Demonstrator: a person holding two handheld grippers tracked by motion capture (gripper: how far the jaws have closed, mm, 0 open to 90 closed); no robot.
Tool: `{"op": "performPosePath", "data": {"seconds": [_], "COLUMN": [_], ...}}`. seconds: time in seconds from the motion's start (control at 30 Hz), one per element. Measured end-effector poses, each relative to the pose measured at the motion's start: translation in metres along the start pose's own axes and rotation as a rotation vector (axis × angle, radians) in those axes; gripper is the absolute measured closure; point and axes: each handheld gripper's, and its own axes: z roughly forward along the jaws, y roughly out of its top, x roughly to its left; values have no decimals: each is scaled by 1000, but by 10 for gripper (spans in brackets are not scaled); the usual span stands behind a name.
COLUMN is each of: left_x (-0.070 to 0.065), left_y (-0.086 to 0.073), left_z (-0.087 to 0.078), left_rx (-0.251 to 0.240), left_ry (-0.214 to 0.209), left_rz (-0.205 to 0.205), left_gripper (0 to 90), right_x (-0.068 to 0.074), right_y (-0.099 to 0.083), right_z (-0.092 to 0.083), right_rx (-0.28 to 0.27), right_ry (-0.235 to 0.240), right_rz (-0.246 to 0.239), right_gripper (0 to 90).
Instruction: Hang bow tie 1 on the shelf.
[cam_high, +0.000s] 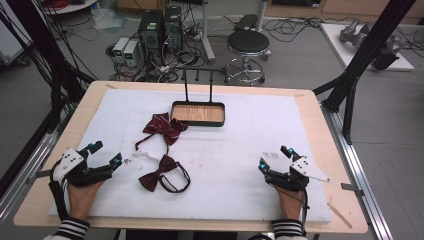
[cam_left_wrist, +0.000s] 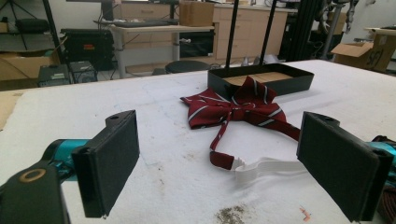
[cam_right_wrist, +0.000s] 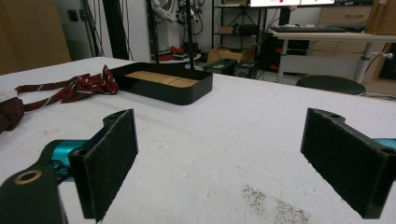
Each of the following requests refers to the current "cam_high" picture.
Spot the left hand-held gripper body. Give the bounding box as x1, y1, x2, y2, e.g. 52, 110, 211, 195
52, 147, 115, 188

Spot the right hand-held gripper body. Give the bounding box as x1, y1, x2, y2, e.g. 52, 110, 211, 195
265, 155, 331, 193

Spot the plain maroon bow tie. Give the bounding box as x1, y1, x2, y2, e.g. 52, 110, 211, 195
138, 154, 192, 194

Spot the striped maroon bow tie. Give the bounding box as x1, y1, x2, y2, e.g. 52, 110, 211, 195
132, 112, 189, 164

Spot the black peg rack wooden base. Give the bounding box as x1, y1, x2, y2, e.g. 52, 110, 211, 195
170, 67, 228, 128

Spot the person's right hand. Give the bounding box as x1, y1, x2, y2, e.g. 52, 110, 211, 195
274, 185, 305, 222

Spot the person's left hand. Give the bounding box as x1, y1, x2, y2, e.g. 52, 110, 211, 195
66, 179, 106, 222

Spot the white foam mat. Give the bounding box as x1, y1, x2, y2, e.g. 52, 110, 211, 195
48, 88, 333, 224

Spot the thin wooden stick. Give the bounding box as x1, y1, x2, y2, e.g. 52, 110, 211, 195
327, 202, 353, 230

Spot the white bench power supply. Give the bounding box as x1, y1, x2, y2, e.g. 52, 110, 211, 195
122, 40, 141, 68
112, 36, 130, 65

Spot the black round stool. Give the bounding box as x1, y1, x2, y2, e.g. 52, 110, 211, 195
224, 29, 273, 85

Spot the white floor board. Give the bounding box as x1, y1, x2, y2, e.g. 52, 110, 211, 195
319, 22, 416, 72

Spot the large black computer tower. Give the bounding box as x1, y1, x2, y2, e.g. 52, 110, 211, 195
137, 9, 165, 65

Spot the black flat case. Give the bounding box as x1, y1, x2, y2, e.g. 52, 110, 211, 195
234, 13, 260, 32

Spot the small black computer tower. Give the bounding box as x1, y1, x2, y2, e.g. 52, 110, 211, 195
162, 5, 184, 53

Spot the white desk leg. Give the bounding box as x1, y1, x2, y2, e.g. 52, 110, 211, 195
199, 0, 217, 63

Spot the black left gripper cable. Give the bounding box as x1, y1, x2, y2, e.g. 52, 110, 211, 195
49, 162, 70, 222

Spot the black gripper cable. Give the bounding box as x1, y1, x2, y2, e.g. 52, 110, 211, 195
299, 189, 310, 236
49, 162, 70, 222

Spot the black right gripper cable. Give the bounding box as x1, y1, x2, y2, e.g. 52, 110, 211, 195
299, 189, 310, 236

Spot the aluminium rail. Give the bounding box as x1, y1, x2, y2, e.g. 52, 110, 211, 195
320, 101, 395, 240
0, 129, 61, 226

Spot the black stand with cables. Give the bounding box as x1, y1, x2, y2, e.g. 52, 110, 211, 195
0, 0, 98, 133

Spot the tangle of floor cables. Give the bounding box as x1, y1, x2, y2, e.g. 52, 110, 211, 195
105, 6, 209, 84

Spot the black metal frame stand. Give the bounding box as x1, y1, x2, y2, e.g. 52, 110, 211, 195
312, 0, 418, 145

